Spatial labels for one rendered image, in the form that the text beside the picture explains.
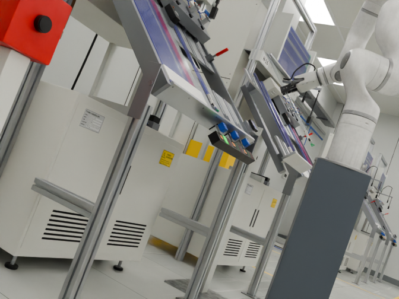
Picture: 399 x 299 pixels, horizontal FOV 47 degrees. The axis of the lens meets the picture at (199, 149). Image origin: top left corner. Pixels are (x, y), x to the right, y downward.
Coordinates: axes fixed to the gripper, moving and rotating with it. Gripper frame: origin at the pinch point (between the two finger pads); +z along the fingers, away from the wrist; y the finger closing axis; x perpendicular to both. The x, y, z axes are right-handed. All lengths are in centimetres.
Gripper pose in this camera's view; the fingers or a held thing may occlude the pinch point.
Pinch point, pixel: (285, 89)
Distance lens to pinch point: 212.8
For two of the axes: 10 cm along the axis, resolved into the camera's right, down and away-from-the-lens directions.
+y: -4.2, -2.2, -8.8
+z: -8.9, 2.9, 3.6
